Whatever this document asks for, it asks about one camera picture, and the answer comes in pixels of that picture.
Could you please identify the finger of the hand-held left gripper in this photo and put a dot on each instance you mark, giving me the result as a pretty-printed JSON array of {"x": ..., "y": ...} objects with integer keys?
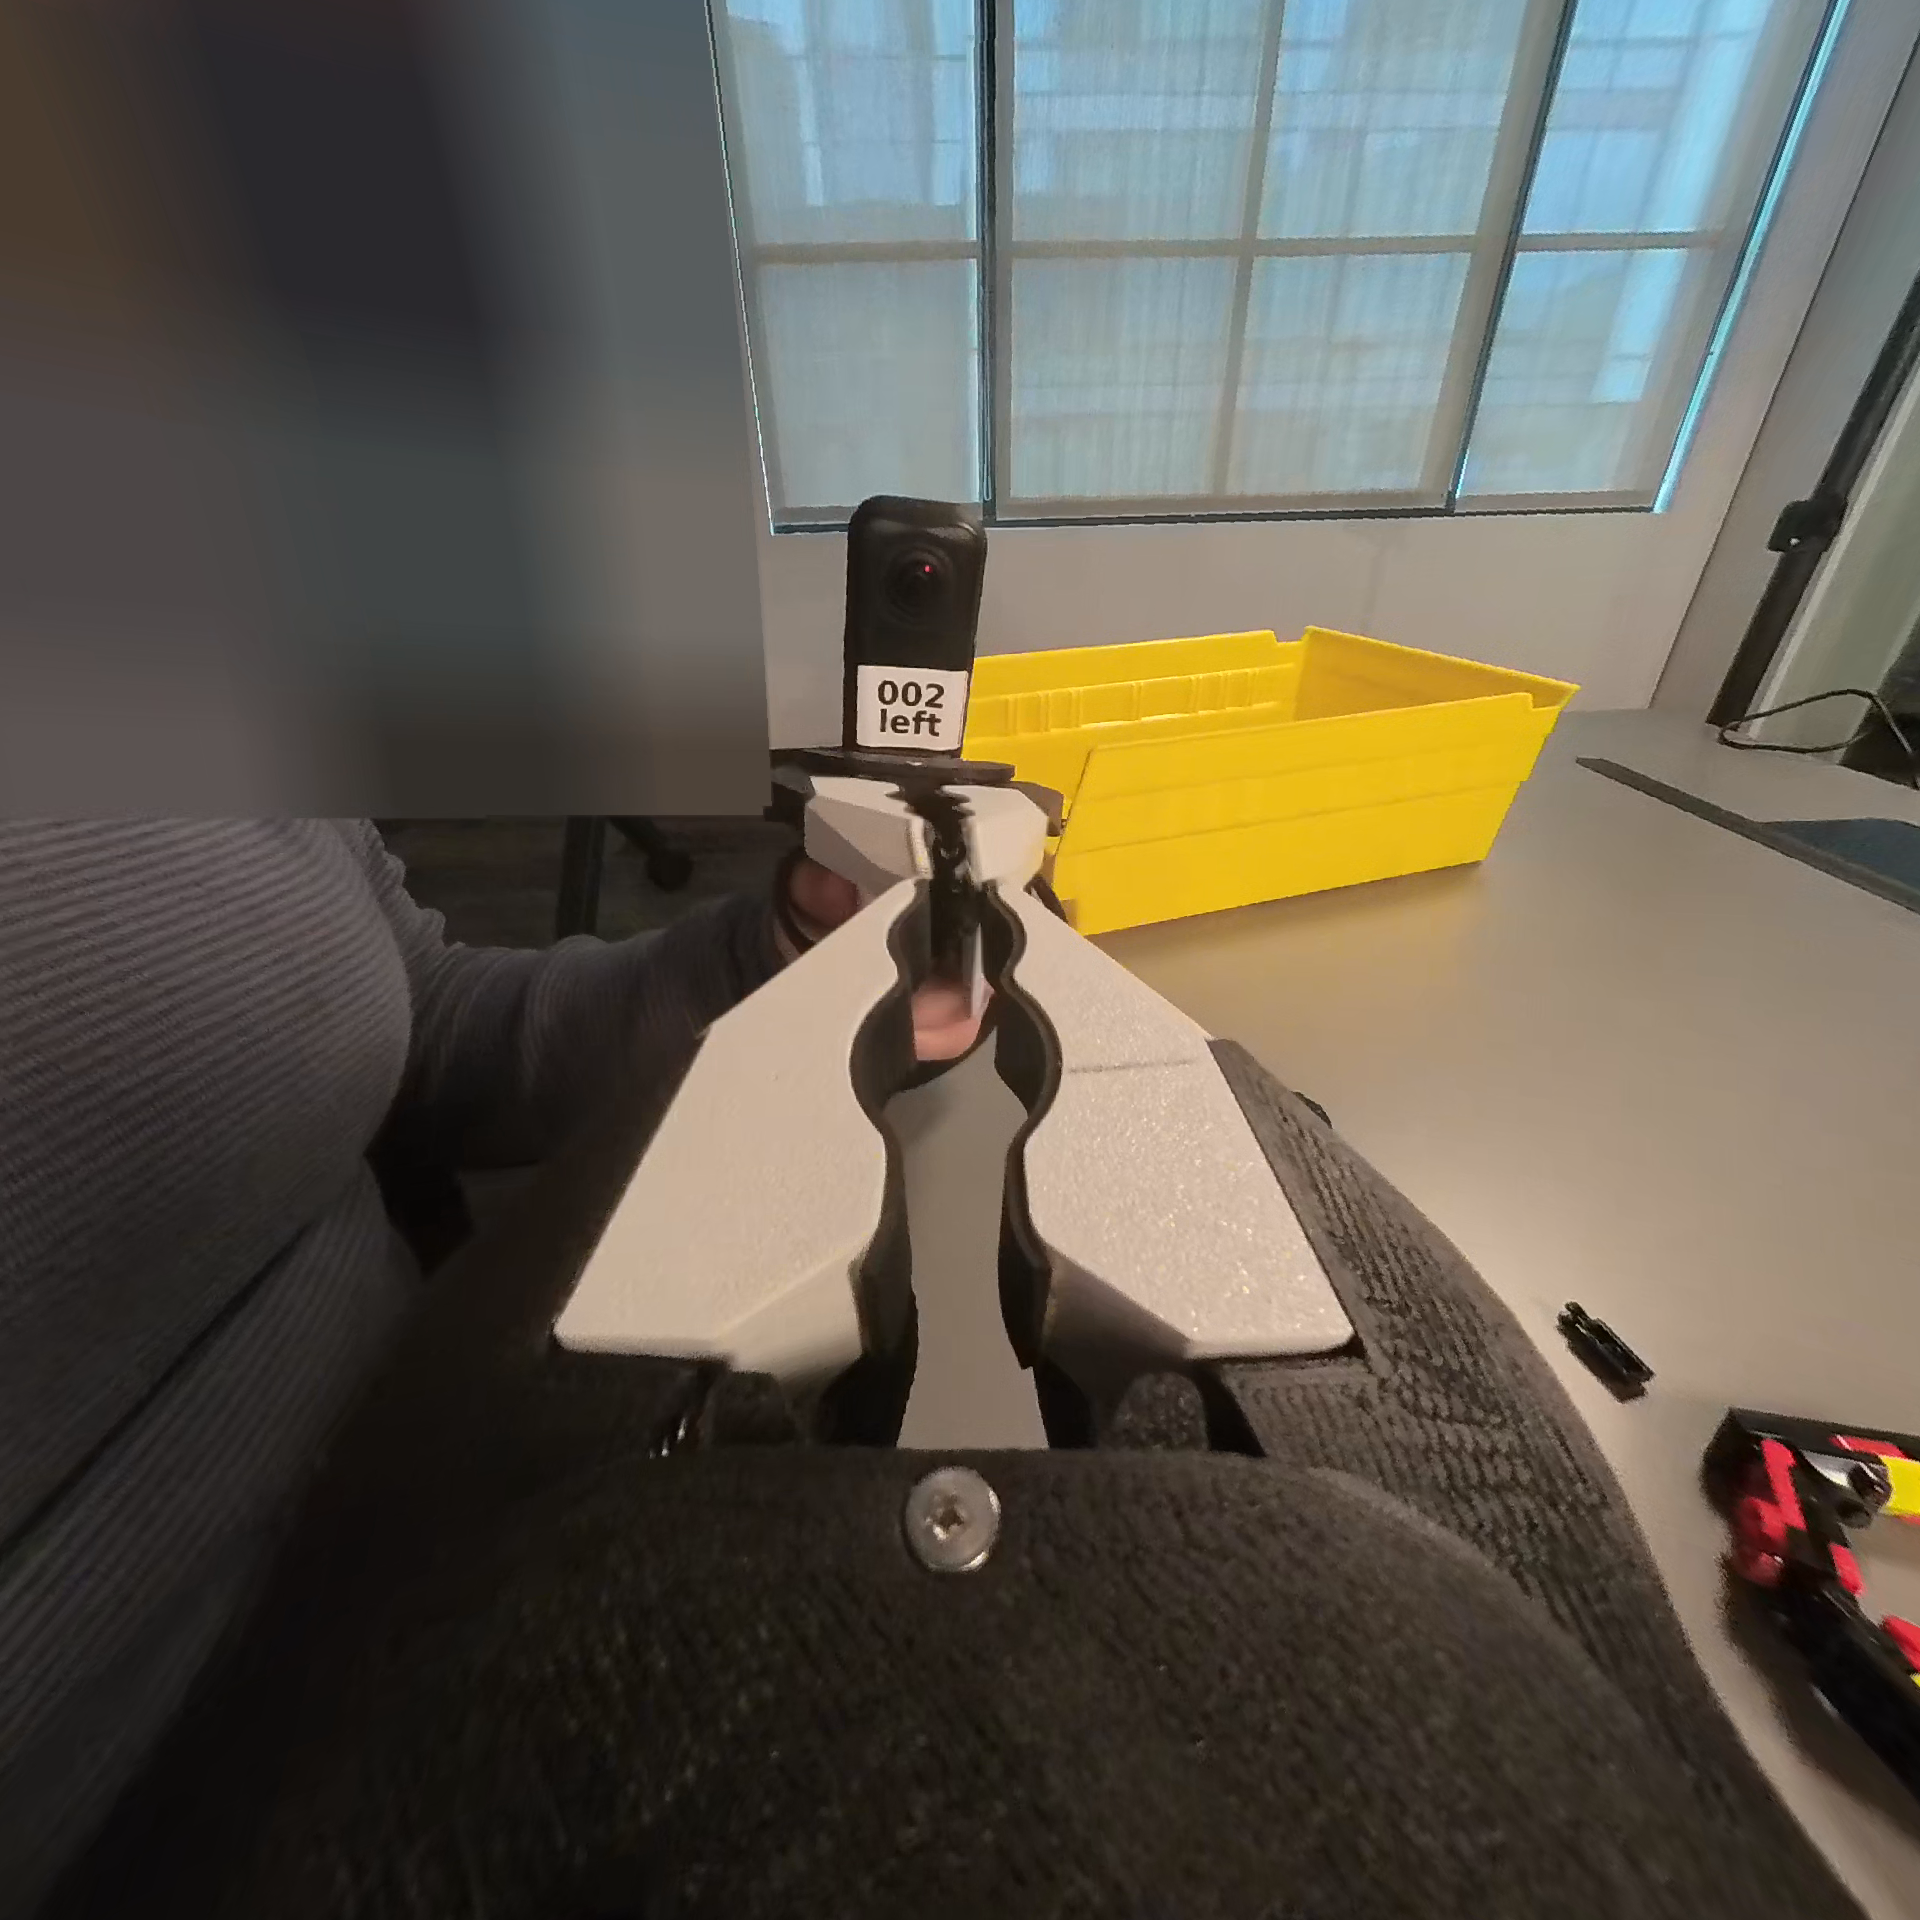
[
  {"x": 863, "y": 826},
  {"x": 1004, "y": 832}
]

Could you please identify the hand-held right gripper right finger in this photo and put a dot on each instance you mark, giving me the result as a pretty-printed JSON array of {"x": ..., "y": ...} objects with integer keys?
[{"x": 1185, "y": 1200}]

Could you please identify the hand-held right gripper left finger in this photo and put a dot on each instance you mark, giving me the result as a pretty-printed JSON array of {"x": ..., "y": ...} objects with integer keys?
[{"x": 735, "y": 1200}]

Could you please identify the red yellow toy brick arm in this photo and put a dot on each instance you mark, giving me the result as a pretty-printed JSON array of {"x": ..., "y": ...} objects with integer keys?
[{"x": 1799, "y": 1546}]

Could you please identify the person's left forearm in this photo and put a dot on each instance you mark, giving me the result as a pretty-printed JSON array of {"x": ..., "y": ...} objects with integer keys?
[{"x": 569, "y": 1020}]

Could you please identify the person's left hand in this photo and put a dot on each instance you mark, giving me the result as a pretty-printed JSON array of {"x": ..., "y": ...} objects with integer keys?
[{"x": 828, "y": 897}]

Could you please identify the yellow plastic bin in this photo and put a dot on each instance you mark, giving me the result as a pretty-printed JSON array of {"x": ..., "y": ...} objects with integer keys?
[{"x": 1277, "y": 810}]

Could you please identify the large window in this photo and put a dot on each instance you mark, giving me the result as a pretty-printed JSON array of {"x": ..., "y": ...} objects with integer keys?
[{"x": 1125, "y": 300}]

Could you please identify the black toy brick wedge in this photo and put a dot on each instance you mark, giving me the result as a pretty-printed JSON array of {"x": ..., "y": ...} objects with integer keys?
[{"x": 1606, "y": 1343}]

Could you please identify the person's grey sweater torso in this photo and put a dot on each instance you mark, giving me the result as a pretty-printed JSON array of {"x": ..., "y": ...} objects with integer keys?
[{"x": 182, "y": 1124}]

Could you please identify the black light stand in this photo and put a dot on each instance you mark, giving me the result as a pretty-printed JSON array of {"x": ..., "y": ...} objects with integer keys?
[{"x": 1799, "y": 532}]

